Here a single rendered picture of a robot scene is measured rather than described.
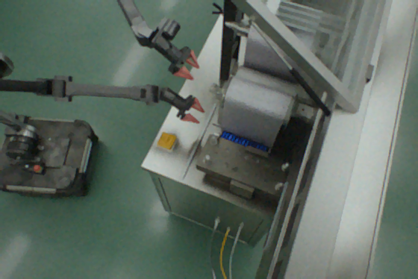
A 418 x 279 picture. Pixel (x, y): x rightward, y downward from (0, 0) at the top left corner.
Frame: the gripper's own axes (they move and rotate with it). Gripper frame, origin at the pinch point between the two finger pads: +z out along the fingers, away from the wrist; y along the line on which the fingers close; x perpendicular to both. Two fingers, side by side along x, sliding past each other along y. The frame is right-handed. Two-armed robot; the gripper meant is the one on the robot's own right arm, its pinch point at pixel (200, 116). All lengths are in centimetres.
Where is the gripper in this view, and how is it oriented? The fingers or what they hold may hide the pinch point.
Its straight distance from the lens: 153.4
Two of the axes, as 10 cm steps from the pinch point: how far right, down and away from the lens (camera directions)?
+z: 7.9, 5.2, 3.2
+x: 4.8, -2.2, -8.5
